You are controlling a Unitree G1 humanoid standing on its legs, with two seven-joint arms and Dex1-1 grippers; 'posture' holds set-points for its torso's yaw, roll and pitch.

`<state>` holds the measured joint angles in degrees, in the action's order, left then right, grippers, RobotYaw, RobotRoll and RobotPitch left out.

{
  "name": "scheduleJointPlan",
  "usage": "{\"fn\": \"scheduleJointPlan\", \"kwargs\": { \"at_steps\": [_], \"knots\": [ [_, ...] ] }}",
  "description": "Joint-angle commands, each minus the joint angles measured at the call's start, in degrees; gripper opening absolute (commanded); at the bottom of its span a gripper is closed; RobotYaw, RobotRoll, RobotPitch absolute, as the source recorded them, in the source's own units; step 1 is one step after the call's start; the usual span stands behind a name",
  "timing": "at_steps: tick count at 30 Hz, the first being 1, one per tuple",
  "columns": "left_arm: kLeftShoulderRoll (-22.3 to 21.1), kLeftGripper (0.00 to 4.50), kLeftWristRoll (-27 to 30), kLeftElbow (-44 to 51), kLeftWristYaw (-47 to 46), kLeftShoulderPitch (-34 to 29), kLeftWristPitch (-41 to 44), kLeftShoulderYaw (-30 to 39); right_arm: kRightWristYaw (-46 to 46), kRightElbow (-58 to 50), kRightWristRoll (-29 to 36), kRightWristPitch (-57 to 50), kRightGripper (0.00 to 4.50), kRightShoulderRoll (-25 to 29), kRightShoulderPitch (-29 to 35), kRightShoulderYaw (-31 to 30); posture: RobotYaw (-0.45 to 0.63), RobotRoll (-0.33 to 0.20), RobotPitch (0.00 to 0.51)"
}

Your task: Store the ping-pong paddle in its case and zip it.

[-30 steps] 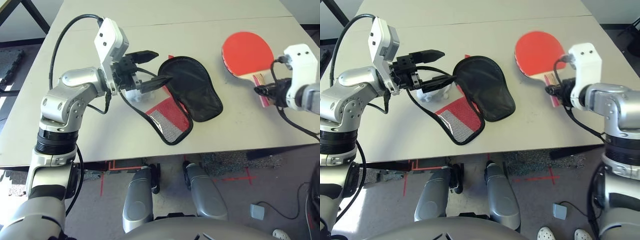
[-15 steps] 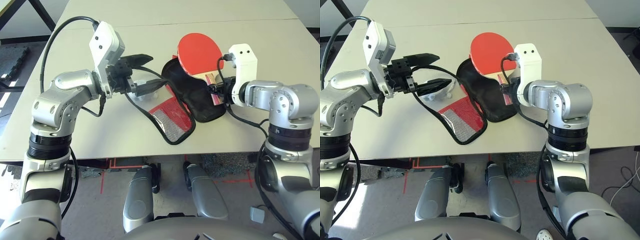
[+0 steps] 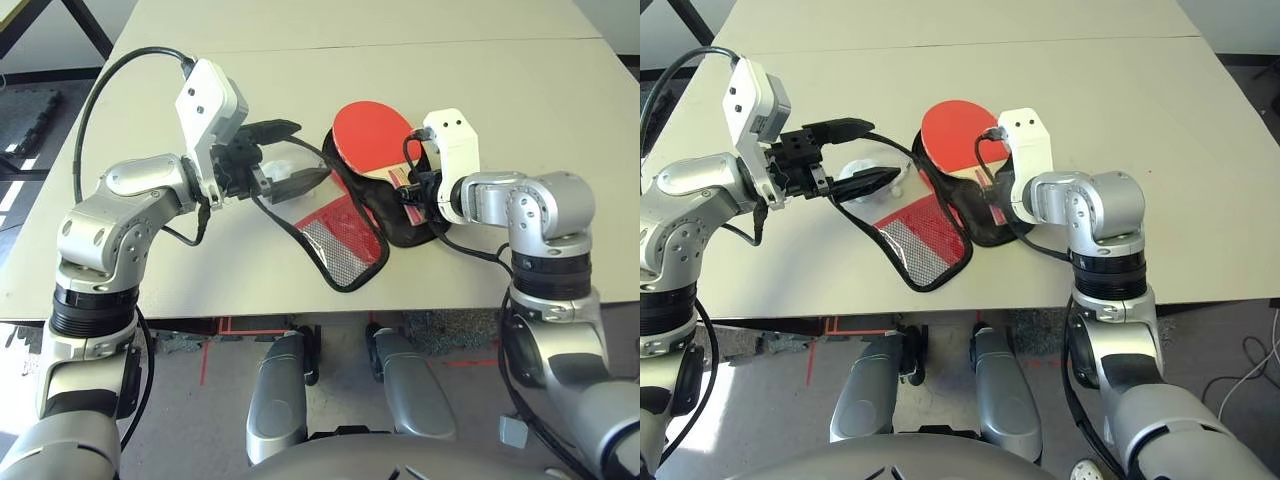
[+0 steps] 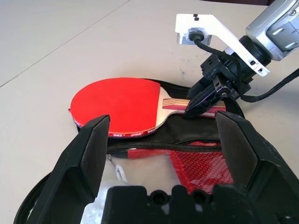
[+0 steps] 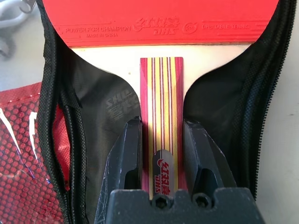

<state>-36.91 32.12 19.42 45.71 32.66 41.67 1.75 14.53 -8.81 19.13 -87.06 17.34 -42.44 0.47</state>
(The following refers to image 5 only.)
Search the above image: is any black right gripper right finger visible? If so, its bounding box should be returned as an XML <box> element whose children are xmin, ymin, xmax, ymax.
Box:
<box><xmin>183</xmin><ymin>119</ymin><xmax>238</xmax><ymax>191</ymax></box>

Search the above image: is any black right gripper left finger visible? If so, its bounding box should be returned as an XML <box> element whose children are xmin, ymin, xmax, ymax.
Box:
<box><xmin>94</xmin><ymin>116</ymin><xmax>143</xmax><ymax>224</ymax></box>

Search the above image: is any red black zip paddle case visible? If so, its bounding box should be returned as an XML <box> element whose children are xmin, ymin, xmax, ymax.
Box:
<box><xmin>0</xmin><ymin>0</ymin><xmax>299</xmax><ymax>224</ymax></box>

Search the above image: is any red ping-pong paddle wooden handle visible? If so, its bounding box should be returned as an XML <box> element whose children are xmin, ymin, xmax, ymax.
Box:
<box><xmin>42</xmin><ymin>0</ymin><xmax>273</xmax><ymax>201</ymax></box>

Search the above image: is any white cord with small bell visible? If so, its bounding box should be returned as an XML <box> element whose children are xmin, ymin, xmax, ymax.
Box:
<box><xmin>0</xmin><ymin>0</ymin><xmax>36</xmax><ymax>31</ymax></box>

